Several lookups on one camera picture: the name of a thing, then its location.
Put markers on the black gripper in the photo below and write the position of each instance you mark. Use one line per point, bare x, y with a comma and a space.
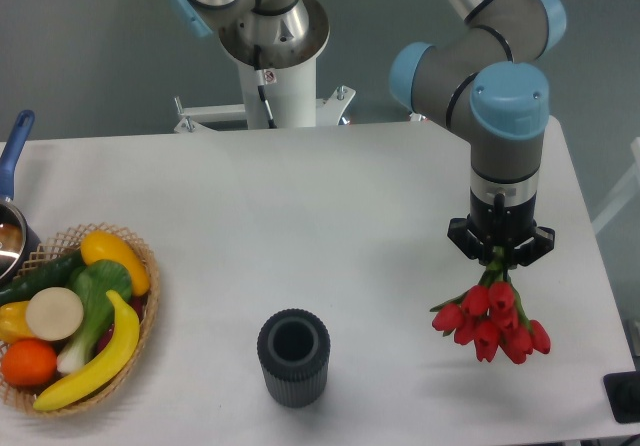
489, 226

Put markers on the red tulip bouquet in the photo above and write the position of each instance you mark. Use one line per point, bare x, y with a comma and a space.
490, 316

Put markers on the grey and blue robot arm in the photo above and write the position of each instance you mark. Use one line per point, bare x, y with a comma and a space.
483, 88

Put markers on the dark grey ribbed vase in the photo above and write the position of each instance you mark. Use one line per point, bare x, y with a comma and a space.
293, 348

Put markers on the black device at table edge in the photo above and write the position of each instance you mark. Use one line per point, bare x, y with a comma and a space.
622, 391

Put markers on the yellow plastic banana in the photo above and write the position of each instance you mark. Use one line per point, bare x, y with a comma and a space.
103, 367

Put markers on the green bok choy toy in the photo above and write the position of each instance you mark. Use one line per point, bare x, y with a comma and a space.
91, 286

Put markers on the dark green cucumber toy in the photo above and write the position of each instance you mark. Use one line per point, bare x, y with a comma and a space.
54, 273

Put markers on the beige round radish slice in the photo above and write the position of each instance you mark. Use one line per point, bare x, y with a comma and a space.
54, 314

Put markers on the orange plastic orange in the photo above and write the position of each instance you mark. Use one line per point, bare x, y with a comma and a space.
29, 362

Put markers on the yellow bell pepper toy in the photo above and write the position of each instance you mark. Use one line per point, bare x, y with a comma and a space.
13, 324

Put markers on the woven wicker basket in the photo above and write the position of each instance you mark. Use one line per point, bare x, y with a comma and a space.
63, 243

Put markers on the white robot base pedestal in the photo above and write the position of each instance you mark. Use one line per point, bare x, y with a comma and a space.
275, 56

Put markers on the blue handled saucepan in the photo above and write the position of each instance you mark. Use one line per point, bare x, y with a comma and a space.
18, 240

